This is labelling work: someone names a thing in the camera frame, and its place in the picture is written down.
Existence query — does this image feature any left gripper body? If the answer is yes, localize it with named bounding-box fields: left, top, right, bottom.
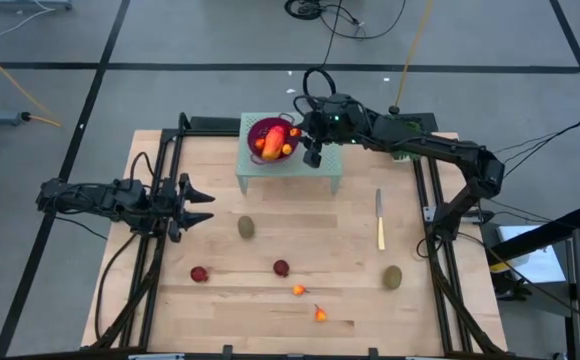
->
left=142, top=172, right=191, bottom=244

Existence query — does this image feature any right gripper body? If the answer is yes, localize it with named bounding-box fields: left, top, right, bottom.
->
left=300, top=93, right=371, bottom=170

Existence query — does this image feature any brown green toy kiwi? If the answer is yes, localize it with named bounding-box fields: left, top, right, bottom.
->
left=382, top=265, right=403, bottom=291
left=237, top=215, right=256, bottom=240

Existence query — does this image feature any red orange toy mango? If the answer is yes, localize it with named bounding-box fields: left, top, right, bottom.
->
left=261, top=124, right=290, bottom=162

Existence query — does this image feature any magenta plastic colander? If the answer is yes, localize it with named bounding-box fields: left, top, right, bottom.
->
left=246, top=112, right=302, bottom=167

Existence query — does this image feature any pale green perforated metal stand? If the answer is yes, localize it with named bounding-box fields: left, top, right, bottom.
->
left=234, top=111, right=344, bottom=196

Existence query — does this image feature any yellow broom stick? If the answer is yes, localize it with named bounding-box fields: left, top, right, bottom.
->
left=388, top=0, right=434, bottom=115

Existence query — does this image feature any green potted plant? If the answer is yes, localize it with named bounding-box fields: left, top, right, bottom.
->
left=389, top=118, right=424, bottom=162

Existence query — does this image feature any white box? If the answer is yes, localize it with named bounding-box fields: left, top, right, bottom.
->
left=497, top=224, right=554, bottom=285

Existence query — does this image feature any black coiled cable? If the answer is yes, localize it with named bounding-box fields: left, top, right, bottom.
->
left=302, top=0, right=344, bottom=101

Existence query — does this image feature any black aluminium table frame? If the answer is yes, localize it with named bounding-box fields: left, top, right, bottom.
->
left=92, top=112, right=509, bottom=359

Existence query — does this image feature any black perforated frame panel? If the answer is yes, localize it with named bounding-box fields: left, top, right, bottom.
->
left=188, top=113, right=437, bottom=139

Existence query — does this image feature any black floor cable bundle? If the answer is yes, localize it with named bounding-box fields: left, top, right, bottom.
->
left=283, top=0, right=407, bottom=41

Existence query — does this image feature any knife with cream handle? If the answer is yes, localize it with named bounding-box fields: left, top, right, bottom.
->
left=375, top=188, right=387, bottom=252

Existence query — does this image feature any yellow floor cable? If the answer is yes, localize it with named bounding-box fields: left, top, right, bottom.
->
left=0, top=38, right=64, bottom=129

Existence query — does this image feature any white floor cable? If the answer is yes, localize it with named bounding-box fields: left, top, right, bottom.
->
left=0, top=0, right=56, bottom=61

